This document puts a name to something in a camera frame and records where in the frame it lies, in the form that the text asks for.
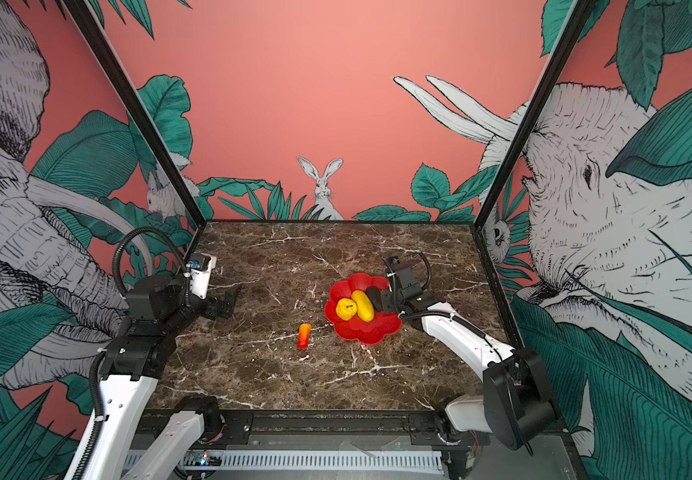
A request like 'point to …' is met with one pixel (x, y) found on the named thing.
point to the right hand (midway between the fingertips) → (388, 287)
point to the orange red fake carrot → (304, 332)
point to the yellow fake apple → (346, 309)
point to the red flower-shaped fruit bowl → (373, 332)
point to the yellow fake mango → (364, 307)
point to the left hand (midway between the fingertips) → (219, 276)
